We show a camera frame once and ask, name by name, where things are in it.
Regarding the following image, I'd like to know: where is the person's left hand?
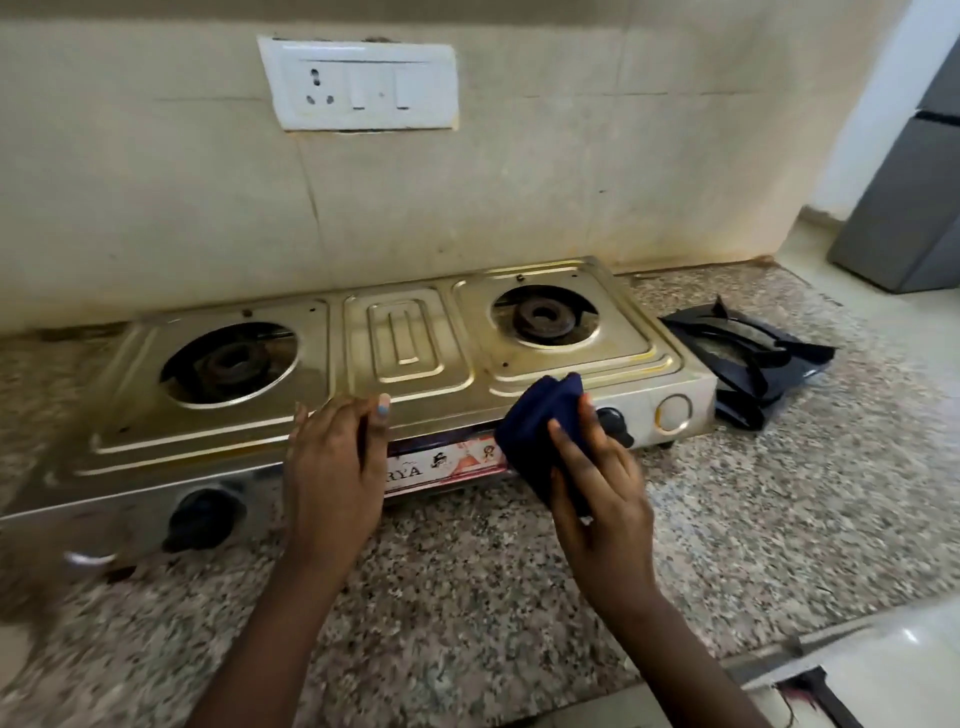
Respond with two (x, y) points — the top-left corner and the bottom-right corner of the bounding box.
(283, 393), (393, 558)

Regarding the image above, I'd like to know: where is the person's right hand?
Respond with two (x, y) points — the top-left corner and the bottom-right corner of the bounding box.
(546, 392), (658, 597)

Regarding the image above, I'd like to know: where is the dark blue cleaning cloth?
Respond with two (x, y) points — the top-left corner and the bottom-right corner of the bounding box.
(494, 372), (595, 519)

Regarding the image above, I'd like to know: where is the person's left forearm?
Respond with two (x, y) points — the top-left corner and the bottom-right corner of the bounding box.
(186, 543), (363, 728)

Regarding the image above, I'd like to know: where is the person's right forearm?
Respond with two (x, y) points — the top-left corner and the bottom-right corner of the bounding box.
(596, 573), (755, 728)

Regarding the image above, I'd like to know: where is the black stove knob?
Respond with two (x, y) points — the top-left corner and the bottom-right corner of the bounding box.
(596, 407), (636, 450)
(162, 489), (247, 555)

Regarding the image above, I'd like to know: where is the red and white stove label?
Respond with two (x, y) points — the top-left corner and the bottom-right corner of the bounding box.
(384, 437), (511, 496)

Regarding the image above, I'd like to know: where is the stainless steel two-burner gas stove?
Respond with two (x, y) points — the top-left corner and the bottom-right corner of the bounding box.
(0, 256), (720, 571)

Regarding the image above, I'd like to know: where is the rusty round stove burner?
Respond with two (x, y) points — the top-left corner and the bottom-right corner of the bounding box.
(193, 343), (270, 391)
(513, 297), (580, 340)

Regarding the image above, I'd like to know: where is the black metal pan support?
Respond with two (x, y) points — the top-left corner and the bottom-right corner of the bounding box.
(712, 367), (798, 432)
(658, 295), (838, 393)

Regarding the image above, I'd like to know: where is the grey refrigerator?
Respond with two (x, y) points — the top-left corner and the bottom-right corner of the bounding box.
(827, 52), (960, 295)

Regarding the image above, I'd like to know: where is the white wall socket switch plate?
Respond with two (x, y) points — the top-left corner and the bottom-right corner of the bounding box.
(257, 35), (461, 134)

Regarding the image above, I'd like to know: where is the black object with red wire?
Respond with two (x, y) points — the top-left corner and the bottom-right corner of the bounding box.
(776, 666), (867, 728)

